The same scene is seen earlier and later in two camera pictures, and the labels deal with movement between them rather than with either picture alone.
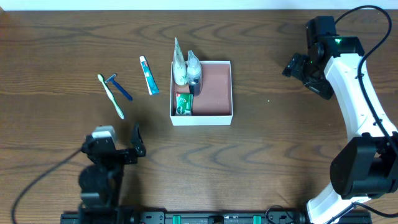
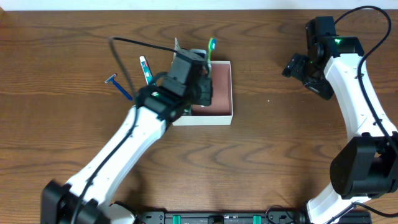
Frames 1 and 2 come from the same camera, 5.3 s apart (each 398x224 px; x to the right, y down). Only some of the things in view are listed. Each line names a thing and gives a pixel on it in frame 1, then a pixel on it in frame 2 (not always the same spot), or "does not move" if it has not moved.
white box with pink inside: (214, 106) does not move
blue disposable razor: (112, 79) does not move
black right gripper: (304, 73) does not move
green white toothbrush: (102, 78) -> (212, 45)
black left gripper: (118, 156) -> (203, 90)
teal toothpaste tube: (150, 80) does not move
